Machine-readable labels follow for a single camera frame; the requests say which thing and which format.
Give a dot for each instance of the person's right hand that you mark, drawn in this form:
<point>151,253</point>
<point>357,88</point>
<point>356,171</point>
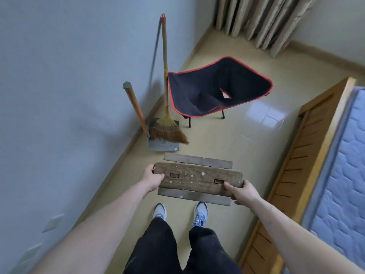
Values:
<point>245,195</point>

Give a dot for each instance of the person's left hand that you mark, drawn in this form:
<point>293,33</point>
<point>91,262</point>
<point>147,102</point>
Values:
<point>148,179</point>

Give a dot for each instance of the person's left thumb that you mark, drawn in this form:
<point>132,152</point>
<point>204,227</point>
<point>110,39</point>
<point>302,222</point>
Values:
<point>158,177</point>

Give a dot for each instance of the person's right thumb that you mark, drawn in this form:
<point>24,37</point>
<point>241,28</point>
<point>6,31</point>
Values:
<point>230,186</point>

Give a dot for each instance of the small wooden stool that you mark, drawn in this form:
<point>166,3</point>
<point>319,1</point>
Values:
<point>198,178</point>

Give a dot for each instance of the person's right forearm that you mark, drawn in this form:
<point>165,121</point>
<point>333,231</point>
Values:
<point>302,242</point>

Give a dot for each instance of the person's left forearm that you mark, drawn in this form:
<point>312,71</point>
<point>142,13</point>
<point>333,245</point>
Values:
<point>91,233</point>

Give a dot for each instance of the person's left white sneaker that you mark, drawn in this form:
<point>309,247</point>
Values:
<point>159,211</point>

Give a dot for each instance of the person's white sneaker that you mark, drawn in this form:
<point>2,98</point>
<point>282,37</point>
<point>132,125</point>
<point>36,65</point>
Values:
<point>159,211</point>
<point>200,214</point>

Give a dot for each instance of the person's right white sneaker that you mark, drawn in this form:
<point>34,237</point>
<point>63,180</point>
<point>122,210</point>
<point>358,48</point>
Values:
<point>200,214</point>

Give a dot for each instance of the person's black trousers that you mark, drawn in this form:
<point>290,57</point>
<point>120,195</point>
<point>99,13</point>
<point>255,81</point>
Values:
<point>182,248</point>

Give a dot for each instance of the black folding chair red trim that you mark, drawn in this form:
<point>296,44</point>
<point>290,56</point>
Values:
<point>216,88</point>

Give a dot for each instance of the blue quilted mattress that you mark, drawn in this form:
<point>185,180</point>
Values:
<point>339,191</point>

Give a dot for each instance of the beige curtain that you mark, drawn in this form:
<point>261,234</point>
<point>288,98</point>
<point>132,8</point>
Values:
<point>262,19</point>

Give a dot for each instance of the wooden bed frame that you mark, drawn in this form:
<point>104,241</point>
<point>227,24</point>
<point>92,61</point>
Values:
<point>296,179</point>

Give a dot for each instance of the white wall socket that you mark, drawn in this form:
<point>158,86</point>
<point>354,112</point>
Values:
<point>53,223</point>

